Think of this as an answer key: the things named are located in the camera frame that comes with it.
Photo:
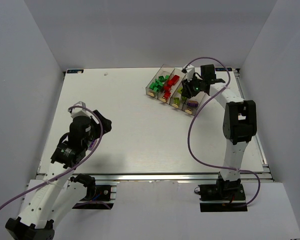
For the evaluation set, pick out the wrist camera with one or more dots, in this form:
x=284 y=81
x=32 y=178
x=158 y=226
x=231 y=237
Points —
x=79 y=111
x=189 y=71

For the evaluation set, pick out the aluminium front rail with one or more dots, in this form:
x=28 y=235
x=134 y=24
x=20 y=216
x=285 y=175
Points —
x=264 y=176

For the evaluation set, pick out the red brick with green top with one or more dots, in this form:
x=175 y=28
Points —
x=166 y=95

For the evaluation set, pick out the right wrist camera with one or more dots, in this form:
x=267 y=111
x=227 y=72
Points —
x=189 y=71

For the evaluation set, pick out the corner logo sticker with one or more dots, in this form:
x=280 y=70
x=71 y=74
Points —
x=75 y=71
x=222 y=69

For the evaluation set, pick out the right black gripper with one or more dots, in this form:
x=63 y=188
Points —
x=187 y=88

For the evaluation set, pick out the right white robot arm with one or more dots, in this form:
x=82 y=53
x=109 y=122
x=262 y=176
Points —
x=240 y=115

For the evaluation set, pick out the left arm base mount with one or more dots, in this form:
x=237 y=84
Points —
x=97 y=196

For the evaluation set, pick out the lilac purple brick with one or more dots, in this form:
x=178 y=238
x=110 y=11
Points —
x=192 y=103

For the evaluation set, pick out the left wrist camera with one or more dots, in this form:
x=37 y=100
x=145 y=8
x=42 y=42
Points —
x=79 y=111

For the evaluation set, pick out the lime small brick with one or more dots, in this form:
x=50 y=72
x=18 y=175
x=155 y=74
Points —
x=176 y=101

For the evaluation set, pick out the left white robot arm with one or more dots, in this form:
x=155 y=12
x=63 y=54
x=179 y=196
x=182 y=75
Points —
x=59 y=191

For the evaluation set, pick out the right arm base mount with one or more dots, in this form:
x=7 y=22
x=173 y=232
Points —
x=224 y=196

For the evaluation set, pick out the green 2x2 brick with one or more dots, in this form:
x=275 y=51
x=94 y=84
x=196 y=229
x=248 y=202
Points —
x=157 y=88

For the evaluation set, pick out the clear four-bin organizer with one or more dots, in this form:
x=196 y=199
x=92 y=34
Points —
x=171 y=71

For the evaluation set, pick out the right corner logo sticker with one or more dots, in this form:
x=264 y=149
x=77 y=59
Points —
x=222 y=69

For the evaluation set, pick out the green long brick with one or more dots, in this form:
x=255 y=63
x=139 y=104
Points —
x=160 y=80

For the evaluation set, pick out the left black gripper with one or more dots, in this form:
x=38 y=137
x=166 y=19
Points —
x=100 y=124

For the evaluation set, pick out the red small brick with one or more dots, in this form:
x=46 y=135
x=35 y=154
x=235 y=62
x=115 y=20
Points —
x=167 y=89

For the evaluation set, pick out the left corner logo sticker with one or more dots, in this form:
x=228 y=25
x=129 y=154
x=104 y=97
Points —
x=75 y=71

